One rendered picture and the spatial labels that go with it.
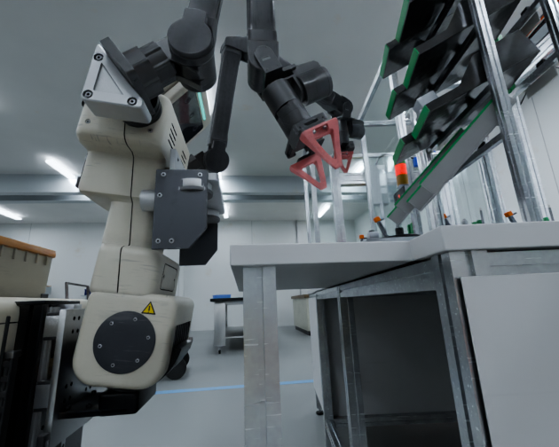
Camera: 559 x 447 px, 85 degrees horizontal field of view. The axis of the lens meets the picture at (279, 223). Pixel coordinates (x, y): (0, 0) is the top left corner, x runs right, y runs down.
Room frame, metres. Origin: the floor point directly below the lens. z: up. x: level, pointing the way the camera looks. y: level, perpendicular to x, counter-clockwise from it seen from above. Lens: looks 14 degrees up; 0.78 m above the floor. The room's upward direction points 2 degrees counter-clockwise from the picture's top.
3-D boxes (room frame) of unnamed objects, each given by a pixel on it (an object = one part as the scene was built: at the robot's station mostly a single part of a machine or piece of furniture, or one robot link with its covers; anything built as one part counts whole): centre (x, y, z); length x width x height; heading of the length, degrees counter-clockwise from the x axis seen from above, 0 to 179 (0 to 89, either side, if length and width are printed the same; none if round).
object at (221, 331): (6.74, 0.94, 0.52); 2.85 x 1.17 x 1.03; 10
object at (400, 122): (1.29, -0.59, 1.46); 0.03 x 0.03 x 1.00; 0
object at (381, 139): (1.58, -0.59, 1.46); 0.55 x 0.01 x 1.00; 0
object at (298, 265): (0.90, -0.22, 0.84); 0.90 x 0.70 x 0.03; 7
